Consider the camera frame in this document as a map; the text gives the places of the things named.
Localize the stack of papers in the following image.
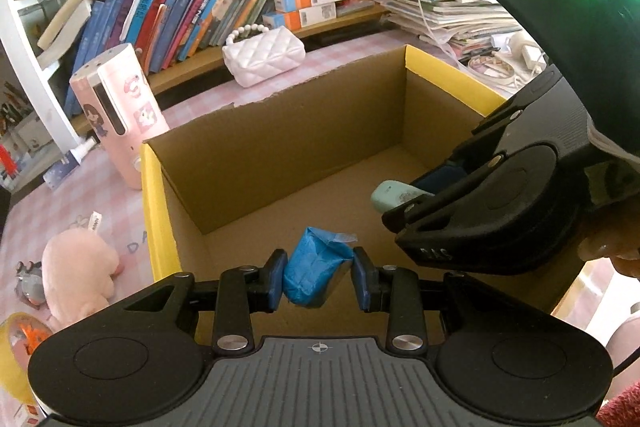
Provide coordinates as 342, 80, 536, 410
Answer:
372, 0, 523, 58

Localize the white charger plug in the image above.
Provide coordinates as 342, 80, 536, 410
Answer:
522, 44, 549, 74

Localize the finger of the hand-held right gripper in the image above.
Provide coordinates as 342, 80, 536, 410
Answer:
415, 104, 531, 195
382, 177, 506, 269

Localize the yellow tape roll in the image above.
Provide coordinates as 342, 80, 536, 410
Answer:
0, 313, 53, 408

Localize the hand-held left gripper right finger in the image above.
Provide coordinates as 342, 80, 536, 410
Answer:
350, 247, 518, 354

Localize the small clear spray bottle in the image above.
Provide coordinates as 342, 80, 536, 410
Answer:
42, 138, 96, 192

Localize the pink checked tablecloth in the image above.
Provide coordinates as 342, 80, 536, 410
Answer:
0, 27, 511, 358

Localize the mint green small case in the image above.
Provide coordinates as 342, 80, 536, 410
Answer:
371, 179, 436, 214

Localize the white quilted handbag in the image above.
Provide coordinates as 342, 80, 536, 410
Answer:
222, 24, 307, 88

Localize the pink cylindrical dispenser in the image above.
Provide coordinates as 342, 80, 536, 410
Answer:
69, 43, 171, 190

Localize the blue plastic packet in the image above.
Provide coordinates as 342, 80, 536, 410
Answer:
283, 226, 357, 308

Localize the pink plush chick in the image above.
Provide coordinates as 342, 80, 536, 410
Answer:
41, 211, 125, 333

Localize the cream paperback book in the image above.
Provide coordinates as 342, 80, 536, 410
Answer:
37, 0, 96, 54

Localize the small grey toy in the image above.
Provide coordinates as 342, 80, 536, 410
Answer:
14, 261, 48, 308

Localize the person's right hand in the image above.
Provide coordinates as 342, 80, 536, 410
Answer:
577, 207, 640, 280

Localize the white wooden bookshelf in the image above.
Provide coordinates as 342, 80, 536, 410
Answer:
0, 0, 456, 148

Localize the row of colourful books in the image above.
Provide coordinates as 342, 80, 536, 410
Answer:
65, 0, 346, 118

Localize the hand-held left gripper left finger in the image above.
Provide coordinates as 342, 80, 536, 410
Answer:
122, 249, 290, 355

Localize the yellow cardboard box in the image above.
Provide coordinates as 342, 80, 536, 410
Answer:
141, 44, 596, 348

